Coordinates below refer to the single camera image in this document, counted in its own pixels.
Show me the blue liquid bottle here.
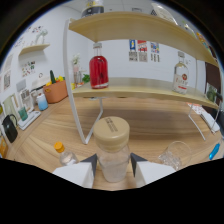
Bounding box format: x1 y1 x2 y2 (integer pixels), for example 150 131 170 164
208 142 221 161

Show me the white notebook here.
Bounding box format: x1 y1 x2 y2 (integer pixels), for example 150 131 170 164
199 111 221 133

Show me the green cup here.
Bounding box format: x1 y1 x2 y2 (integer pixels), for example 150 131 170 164
18 106 29 122

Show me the blue and white wall poster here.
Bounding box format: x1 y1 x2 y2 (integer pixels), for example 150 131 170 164
128 39 138 62

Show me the multicolour wall poster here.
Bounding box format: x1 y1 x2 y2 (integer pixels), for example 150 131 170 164
150 41 160 63

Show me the clear glass with ice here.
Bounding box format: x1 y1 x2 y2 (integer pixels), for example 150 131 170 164
157 140 193 171

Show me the glass jar with wooden lid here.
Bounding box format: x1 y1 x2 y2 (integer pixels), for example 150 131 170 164
92 115 132 183

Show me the white milk bottle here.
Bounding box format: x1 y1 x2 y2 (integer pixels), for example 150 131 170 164
151 2 179 26

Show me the wooden wall shelf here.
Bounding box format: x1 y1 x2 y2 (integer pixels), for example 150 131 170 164
18 43 51 56

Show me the light blue cup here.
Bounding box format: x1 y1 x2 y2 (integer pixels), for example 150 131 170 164
36 93 49 112

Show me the white tray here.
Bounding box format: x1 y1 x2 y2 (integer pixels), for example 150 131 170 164
17 110 42 131

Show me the black kettle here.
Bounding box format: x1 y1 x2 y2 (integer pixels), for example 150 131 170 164
1 113 19 144

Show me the white and wood shelf rack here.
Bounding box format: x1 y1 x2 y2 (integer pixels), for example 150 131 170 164
63 11 223 145

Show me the green leafy plant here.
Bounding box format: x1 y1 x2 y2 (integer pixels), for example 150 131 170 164
81 73 91 84

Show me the orange storage basket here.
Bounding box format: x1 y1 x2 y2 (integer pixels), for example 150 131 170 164
42 79 69 104

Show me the clear bottle with red label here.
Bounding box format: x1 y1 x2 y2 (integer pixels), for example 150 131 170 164
172 50 190 95

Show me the white flower vase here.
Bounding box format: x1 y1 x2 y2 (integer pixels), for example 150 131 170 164
71 53 83 84

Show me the red and white wall poster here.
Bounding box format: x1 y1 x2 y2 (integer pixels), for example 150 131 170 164
137 40 149 63

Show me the red liquid glass bottle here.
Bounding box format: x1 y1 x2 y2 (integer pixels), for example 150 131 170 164
88 42 110 90

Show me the clear bottle with orange cap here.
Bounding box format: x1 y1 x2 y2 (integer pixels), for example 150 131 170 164
53 141 79 167

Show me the yellow snack bag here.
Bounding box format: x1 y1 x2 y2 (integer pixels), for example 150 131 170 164
196 31 209 51

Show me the orange printed paper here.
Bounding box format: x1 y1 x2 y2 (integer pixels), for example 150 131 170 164
186 102 203 116

